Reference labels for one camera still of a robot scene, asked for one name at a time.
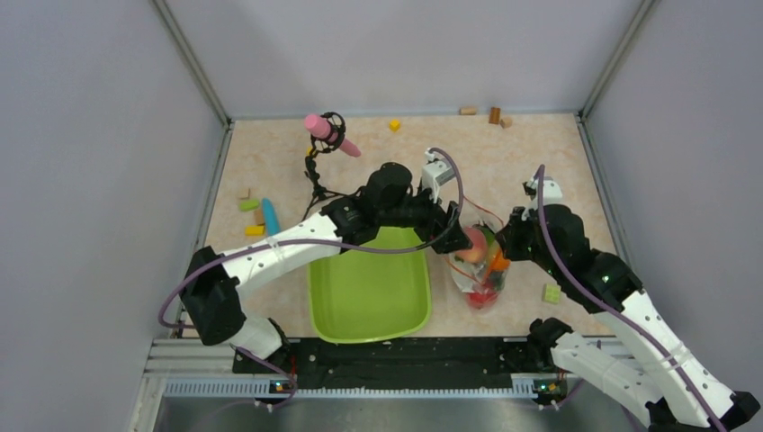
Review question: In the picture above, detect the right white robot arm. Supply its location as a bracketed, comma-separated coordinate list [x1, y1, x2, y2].
[496, 175, 761, 431]

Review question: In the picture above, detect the green orange mango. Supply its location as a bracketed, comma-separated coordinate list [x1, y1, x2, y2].
[477, 225, 510, 286]

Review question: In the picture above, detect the tan wooden block left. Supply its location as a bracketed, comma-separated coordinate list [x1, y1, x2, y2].
[253, 208, 265, 226]

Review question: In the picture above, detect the brown wooden block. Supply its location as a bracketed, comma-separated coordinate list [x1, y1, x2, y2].
[489, 106, 501, 125]

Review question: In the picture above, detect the clear zip top bag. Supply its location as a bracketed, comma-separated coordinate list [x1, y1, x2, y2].
[445, 197, 511, 311]

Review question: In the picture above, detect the green cylinder block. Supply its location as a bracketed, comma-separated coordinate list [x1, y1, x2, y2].
[238, 199, 260, 212]

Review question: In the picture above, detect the green plastic tray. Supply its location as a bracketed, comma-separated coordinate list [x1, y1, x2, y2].
[308, 250, 432, 344]

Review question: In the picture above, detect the pink toy microphone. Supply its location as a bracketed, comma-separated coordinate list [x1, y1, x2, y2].
[303, 112, 362, 158]

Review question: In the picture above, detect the yellow rectangular block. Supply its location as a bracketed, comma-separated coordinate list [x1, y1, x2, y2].
[244, 225, 265, 237]

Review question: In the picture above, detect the red tomato with stem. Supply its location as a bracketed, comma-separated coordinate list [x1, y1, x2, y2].
[466, 284, 500, 310]

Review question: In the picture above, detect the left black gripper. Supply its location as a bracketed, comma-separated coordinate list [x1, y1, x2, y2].
[378, 179, 472, 253]

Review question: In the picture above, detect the light green lego brick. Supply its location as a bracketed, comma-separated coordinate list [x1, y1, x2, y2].
[542, 283, 562, 305]

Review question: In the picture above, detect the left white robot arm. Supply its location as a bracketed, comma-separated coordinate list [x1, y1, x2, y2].
[178, 158, 471, 372]

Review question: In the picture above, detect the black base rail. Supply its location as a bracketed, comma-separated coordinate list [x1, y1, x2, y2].
[270, 337, 558, 392]

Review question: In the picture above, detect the pink peach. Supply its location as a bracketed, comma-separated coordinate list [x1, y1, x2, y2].
[454, 227, 489, 264]

